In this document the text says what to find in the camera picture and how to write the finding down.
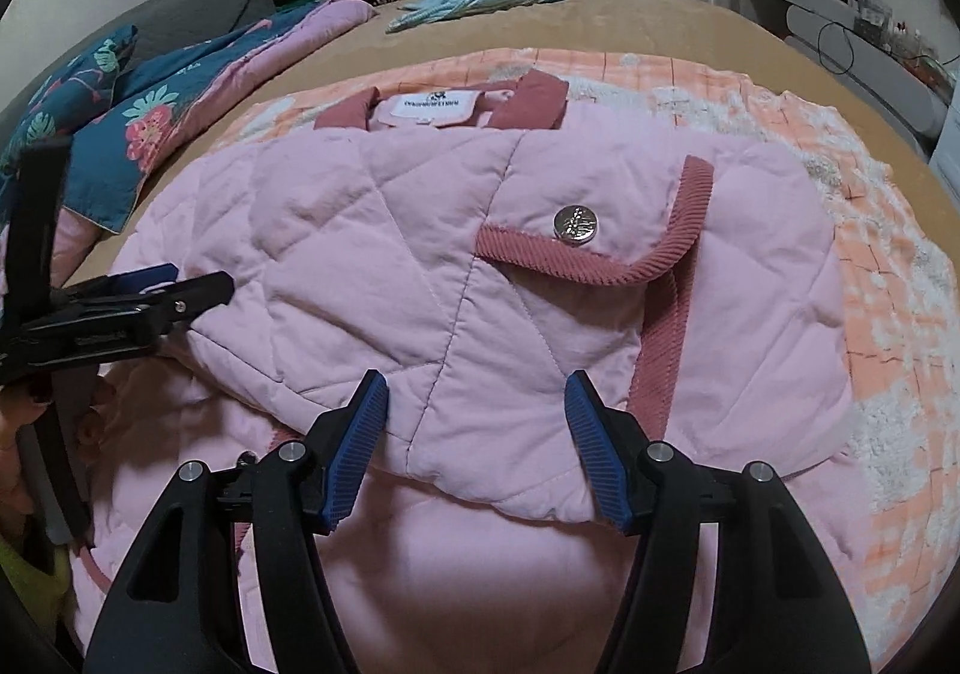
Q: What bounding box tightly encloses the white drawer cabinet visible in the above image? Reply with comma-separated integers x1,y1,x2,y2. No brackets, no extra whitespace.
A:
928,108,960,199

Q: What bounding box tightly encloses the grey desk with clutter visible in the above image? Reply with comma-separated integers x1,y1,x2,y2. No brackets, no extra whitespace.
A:
739,0,952,139

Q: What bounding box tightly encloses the blue floral quilt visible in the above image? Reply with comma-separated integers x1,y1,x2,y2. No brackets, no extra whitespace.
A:
0,0,380,270

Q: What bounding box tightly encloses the bed with tan sheet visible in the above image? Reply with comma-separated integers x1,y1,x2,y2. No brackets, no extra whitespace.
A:
0,0,960,674

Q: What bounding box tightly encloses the pink quilted jacket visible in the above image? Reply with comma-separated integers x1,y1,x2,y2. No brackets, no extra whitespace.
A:
73,70,857,674

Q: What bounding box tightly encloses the yellow-green cloth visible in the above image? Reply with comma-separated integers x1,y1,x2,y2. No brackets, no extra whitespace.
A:
0,535,65,634

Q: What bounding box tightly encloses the orange checked blanket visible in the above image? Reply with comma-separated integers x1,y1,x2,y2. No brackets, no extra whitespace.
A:
225,46,942,649

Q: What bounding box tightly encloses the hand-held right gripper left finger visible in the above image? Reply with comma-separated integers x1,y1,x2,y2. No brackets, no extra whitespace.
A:
81,368,391,674

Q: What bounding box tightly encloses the black cable loop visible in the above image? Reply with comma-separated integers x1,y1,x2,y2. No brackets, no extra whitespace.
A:
816,20,857,77

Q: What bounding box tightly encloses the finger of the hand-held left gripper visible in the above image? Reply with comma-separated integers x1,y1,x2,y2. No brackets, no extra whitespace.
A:
54,263,182,307
13,270,238,365

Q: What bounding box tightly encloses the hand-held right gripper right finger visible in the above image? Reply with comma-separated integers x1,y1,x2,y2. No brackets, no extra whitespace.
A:
562,368,876,674

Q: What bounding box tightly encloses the person's left hand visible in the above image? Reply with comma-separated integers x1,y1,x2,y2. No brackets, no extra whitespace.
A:
0,380,46,525

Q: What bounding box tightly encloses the grey pillow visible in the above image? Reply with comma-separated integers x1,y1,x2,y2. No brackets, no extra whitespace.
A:
94,0,280,70

